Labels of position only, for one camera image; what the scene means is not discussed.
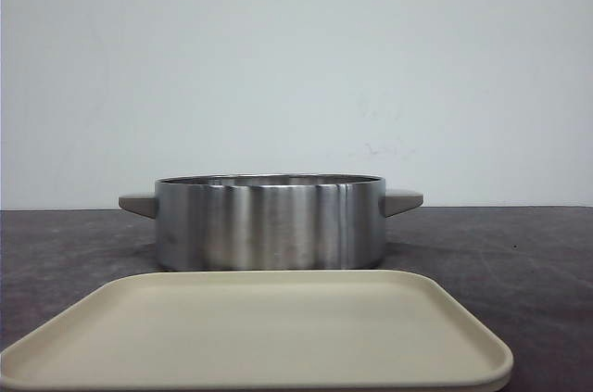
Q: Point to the stainless steel steamer pot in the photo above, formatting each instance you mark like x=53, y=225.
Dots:
x=271, y=221

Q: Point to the beige plastic tray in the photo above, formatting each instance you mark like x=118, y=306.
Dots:
x=261, y=331

